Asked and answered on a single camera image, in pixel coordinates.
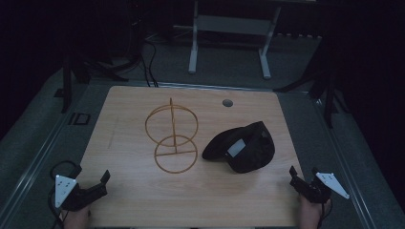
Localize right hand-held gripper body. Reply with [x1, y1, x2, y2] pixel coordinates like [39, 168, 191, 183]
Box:
[298, 167, 351, 205]

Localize gold wire hat stand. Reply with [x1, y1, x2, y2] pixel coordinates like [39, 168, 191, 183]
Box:
[144, 97, 200, 175]

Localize person's right hand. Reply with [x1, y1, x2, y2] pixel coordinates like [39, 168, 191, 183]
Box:
[297, 194, 331, 229]

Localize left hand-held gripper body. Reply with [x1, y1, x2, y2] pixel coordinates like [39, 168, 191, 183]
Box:
[53, 164, 108, 213]

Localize person's left hand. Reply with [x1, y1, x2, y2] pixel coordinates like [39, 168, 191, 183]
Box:
[61, 205, 93, 229]

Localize black cap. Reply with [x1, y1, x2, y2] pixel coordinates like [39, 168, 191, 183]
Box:
[202, 120, 276, 175]

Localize black floor cables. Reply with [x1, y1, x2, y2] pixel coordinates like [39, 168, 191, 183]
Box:
[139, 18, 160, 89]

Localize white metal desk frame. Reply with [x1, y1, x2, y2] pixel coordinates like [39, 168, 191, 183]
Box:
[187, 0, 283, 81]

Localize black metal stand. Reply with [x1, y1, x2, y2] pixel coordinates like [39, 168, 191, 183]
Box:
[53, 41, 144, 115]
[272, 41, 352, 130]

